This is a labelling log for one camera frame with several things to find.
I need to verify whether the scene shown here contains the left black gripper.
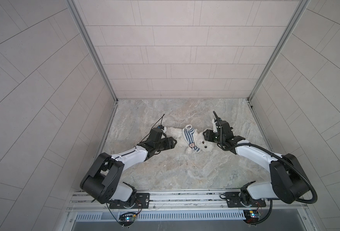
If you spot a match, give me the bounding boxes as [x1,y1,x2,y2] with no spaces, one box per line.
[153,137,178,152]

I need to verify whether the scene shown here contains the white plush teddy bear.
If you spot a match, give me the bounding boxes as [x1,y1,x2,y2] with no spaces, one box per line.
[166,127,213,154]

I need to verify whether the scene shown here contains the blue white striped knit sweater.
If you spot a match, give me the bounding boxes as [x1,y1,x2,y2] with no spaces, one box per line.
[182,124,201,153]

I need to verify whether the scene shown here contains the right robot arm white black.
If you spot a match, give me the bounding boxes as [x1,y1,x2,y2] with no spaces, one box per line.
[203,117,318,207]

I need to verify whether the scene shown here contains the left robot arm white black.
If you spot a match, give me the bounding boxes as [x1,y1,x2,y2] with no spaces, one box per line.
[80,126,177,207]

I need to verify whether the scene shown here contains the white ventilation grille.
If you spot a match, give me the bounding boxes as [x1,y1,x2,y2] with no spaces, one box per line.
[75,210,246,222]

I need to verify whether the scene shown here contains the left green circuit board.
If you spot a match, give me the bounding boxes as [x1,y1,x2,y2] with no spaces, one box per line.
[118,212,138,227]

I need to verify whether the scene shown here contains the green circuit board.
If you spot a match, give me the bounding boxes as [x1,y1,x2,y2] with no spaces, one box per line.
[118,212,138,227]
[243,210,260,224]

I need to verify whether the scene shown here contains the right green circuit board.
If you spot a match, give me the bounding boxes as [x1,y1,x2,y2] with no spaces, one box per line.
[243,210,260,224]

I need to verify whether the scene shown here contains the right corner aluminium profile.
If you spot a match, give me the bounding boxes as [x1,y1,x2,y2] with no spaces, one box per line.
[247,0,310,103]

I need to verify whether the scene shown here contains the corner aluminium profile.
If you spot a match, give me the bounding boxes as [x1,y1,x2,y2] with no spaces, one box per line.
[66,0,118,104]
[247,0,310,103]

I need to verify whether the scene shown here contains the left corner aluminium profile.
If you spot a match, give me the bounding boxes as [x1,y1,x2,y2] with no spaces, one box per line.
[66,0,118,104]

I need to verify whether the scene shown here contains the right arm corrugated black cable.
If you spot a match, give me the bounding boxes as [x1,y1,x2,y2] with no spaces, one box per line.
[218,126,318,205]

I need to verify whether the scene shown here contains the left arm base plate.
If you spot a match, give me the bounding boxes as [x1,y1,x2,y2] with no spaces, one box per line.
[109,193,150,209]

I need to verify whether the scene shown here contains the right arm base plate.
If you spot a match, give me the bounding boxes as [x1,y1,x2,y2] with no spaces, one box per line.
[220,192,266,208]

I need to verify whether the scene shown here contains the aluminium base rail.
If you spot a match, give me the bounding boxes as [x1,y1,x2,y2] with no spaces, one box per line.
[66,189,308,213]

